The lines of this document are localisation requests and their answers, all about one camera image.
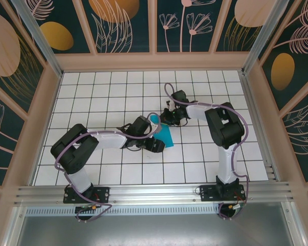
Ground blue paper sheet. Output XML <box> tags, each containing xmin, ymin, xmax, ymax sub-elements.
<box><xmin>150</xmin><ymin>114</ymin><xmax>175</xmax><ymax>148</ymax></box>

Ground grey metal sheet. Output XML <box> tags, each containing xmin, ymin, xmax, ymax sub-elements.
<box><xmin>5</xmin><ymin>202</ymin><xmax>306</xmax><ymax>246</ymax></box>

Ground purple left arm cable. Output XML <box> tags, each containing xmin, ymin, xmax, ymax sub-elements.
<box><xmin>53</xmin><ymin>112</ymin><xmax>165</xmax><ymax>223</ymax></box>

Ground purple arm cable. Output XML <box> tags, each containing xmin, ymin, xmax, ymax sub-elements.
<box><xmin>164</xmin><ymin>82</ymin><xmax>249</xmax><ymax>221</ymax></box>
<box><xmin>53</xmin><ymin>112</ymin><xmax>165</xmax><ymax>223</ymax></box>

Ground long aluminium mounting rail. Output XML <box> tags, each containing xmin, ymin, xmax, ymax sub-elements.
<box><xmin>14</xmin><ymin>181</ymin><xmax>295</xmax><ymax>206</ymax></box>

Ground wall panel with pink flowers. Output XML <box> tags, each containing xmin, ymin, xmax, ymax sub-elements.
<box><xmin>155</xmin><ymin>0</ymin><xmax>221</xmax><ymax>54</ymax></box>

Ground aluminium table side rail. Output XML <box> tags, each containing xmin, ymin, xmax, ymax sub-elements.
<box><xmin>240</xmin><ymin>73</ymin><xmax>279</xmax><ymax>181</ymax></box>

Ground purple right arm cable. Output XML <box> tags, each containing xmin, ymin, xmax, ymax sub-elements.
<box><xmin>164</xmin><ymin>82</ymin><xmax>249</xmax><ymax>221</ymax></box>

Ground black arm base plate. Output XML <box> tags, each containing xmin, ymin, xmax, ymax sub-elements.
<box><xmin>199</xmin><ymin>184</ymin><xmax>246</xmax><ymax>202</ymax></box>
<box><xmin>63</xmin><ymin>186</ymin><xmax>111</xmax><ymax>204</ymax></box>

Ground slotted metal cable tray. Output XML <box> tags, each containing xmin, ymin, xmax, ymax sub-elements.
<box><xmin>25</xmin><ymin>206</ymin><xmax>221</xmax><ymax>216</ymax></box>

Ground wall panel orange circle leaves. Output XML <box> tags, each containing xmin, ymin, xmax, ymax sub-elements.
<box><xmin>81</xmin><ymin>0</ymin><xmax>151</xmax><ymax>55</ymax></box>

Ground aluminium corner post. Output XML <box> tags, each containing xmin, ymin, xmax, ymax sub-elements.
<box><xmin>11</xmin><ymin>0</ymin><xmax>64</xmax><ymax>77</ymax></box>
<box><xmin>241</xmin><ymin>0</ymin><xmax>291</xmax><ymax>76</ymax></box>

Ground wall panel oval and feather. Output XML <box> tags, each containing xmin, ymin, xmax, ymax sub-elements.
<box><xmin>256</xmin><ymin>0</ymin><xmax>308</xmax><ymax>112</ymax></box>

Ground wall panel peach circle fronds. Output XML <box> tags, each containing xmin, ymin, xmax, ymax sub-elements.
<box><xmin>214</xmin><ymin>0</ymin><xmax>273</xmax><ymax>54</ymax></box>

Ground wall panel with orange oval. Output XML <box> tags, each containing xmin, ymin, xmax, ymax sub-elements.
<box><xmin>23</xmin><ymin>0</ymin><xmax>94</xmax><ymax>55</ymax></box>

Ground wall panel outlined leaves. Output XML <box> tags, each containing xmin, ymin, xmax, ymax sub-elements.
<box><xmin>278</xmin><ymin>84</ymin><xmax>308</xmax><ymax>187</ymax></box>

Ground wall panel single outlined flower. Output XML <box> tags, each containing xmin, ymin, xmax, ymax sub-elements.
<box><xmin>0</xmin><ymin>76</ymin><xmax>28</xmax><ymax>188</ymax></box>

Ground wall panel large peach disc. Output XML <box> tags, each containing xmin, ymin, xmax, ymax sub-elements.
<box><xmin>0</xmin><ymin>0</ymin><xmax>47</xmax><ymax>117</ymax></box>

